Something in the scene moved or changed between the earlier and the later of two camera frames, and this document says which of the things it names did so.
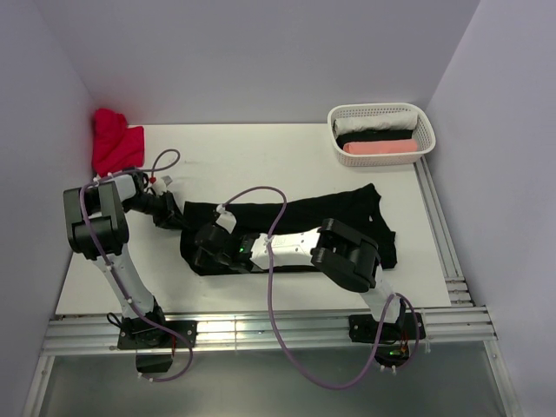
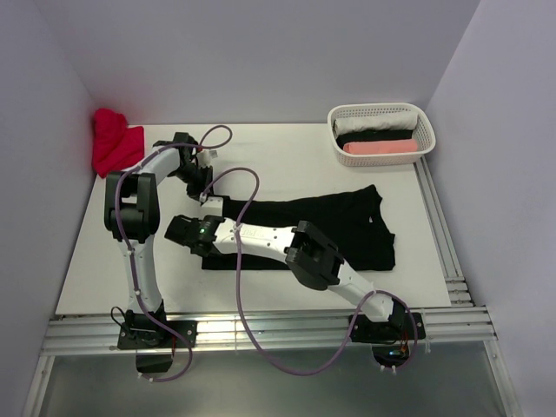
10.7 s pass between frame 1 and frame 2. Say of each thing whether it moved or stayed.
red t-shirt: stayed
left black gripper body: moved
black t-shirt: moved
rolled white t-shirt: stayed
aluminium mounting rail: stayed
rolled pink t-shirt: stayed
